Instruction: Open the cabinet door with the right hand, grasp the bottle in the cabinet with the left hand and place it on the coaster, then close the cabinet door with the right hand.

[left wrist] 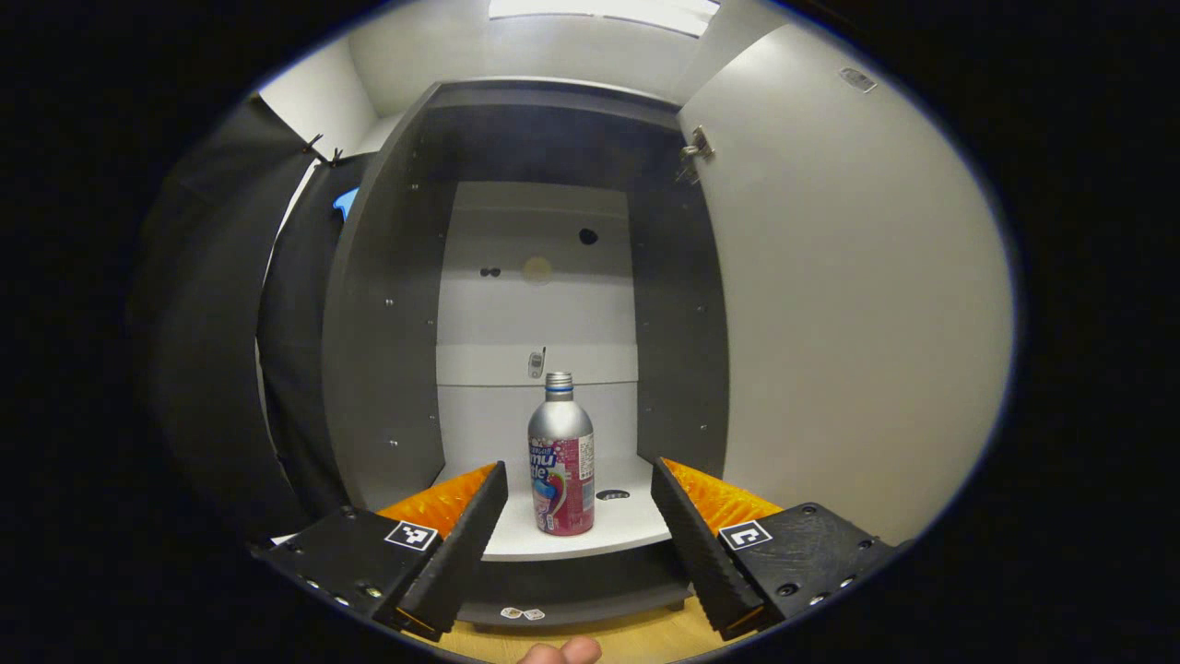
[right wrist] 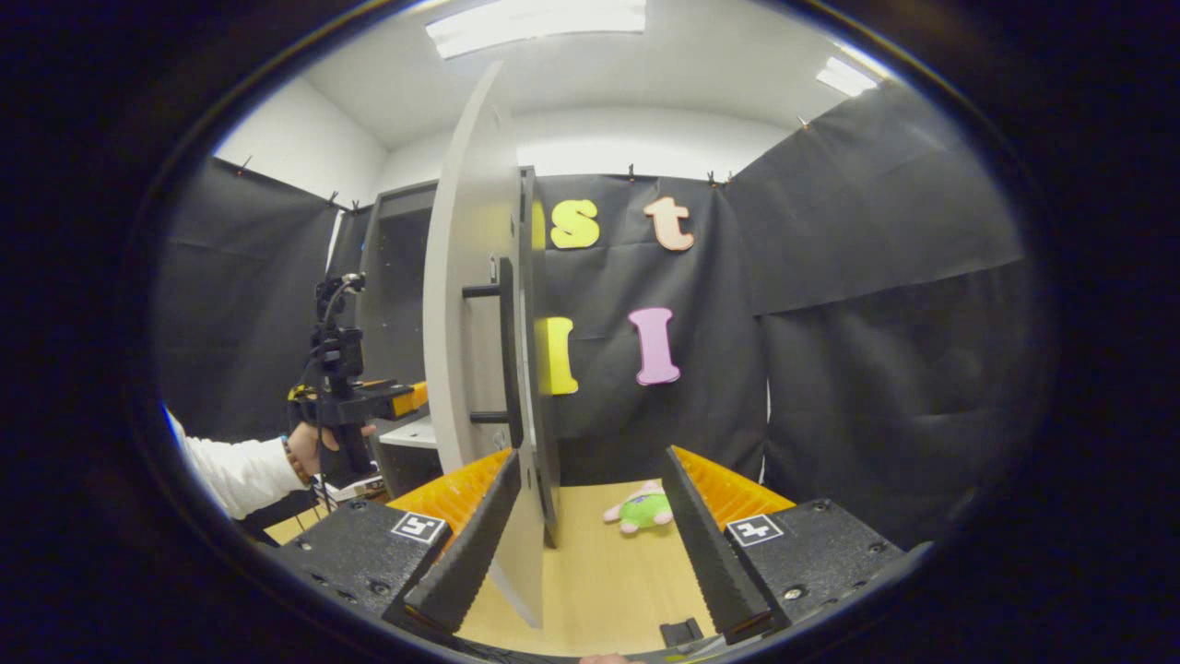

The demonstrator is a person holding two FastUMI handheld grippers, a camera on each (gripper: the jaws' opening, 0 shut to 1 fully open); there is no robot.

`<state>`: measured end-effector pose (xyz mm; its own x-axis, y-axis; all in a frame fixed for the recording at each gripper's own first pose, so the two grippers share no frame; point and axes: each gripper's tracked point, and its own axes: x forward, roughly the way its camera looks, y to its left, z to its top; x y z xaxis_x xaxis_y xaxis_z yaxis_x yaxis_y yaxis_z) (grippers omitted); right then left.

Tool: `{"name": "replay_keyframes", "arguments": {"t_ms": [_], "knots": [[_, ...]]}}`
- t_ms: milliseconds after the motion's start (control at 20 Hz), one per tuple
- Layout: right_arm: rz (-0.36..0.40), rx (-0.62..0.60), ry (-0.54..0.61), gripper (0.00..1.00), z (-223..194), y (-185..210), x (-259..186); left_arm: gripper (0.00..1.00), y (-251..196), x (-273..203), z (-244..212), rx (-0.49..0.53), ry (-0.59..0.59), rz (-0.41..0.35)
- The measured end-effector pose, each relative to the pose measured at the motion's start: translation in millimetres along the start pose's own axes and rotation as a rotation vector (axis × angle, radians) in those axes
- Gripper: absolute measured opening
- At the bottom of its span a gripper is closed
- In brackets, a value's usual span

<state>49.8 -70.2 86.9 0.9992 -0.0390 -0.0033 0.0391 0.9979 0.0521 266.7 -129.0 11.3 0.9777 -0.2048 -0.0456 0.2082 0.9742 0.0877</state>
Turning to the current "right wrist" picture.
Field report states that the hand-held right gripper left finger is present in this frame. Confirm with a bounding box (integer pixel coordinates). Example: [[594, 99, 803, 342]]
[[275, 448, 523, 637]]

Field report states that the wide ceiling light panel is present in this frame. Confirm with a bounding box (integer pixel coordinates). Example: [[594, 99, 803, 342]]
[[425, 0, 647, 60]]

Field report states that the black door handle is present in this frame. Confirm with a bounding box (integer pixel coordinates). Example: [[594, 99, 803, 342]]
[[461, 257, 525, 451]]

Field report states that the black backdrop cloth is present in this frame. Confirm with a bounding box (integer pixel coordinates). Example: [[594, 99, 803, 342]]
[[155, 78, 1038, 554]]

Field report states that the small ceiling light panel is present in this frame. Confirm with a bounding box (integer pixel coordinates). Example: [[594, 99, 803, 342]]
[[815, 56, 879, 99]]

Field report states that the beaded bracelet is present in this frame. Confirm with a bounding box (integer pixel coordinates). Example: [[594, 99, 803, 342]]
[[279, 433, 313, 488]]

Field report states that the dark grey cabinet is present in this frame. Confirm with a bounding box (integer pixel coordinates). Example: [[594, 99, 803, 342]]
[[358, 166, 563, 551]]

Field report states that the pink and green plush toy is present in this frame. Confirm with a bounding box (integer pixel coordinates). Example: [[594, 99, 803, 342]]
[[603, 480, 675, 536]]

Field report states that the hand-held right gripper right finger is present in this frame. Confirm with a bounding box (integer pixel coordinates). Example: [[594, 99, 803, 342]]
[[661, 445, 909, 646]]

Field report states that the light grey cabinet shelf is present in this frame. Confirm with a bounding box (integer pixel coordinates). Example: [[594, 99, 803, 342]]
[[379, 416, 440, 451]]

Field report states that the light grey cabinet door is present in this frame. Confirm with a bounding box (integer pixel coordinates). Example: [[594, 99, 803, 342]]
[[422, 61, 547, 630]]

